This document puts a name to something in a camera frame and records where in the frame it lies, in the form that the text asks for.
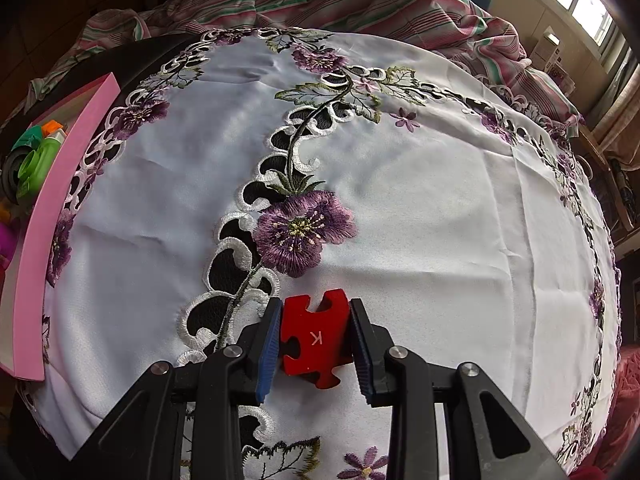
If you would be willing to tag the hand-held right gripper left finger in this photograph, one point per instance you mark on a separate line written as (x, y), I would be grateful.
(267, 355)

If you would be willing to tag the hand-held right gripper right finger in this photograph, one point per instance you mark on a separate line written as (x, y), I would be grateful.
(364, 360)

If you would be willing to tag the red puzzle-shaped plastic piece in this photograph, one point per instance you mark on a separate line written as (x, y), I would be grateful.
(310, 335)

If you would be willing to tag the pink cardboard box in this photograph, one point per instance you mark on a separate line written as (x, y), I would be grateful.
(45, 240)

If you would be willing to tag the magenta flanged plastic piece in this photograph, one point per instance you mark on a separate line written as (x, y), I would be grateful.
(6, 240)

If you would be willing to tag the light green round plastic piece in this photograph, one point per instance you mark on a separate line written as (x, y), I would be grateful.
(37, 162)

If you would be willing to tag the black plastic cylinder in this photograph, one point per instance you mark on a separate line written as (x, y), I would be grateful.
(10, 175)

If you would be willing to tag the orange plastic block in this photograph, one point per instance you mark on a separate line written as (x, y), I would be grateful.
(50, 127)

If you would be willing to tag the teal flanged plastic cylinder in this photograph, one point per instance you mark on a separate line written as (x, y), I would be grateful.
(30, 137)

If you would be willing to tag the white embroidered floral tablecloth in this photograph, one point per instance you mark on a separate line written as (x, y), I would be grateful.
(450, 210)

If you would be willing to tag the pink red cloth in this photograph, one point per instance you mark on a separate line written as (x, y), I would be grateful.
(615, 410)

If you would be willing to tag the wooden bedside table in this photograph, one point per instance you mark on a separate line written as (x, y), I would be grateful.
(595, 150)

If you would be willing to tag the pink patterned small box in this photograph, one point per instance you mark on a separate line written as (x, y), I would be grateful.
(561, 77)

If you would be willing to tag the striped pink green blanket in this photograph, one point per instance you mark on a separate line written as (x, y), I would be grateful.
(400, 15)

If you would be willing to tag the pink patterned curtain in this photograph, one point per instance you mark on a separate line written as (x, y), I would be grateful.
(620, 110)

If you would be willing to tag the white carton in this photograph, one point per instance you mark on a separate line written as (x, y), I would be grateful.
(545, 47)

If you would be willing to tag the window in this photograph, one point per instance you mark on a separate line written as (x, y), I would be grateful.
(585, 10)

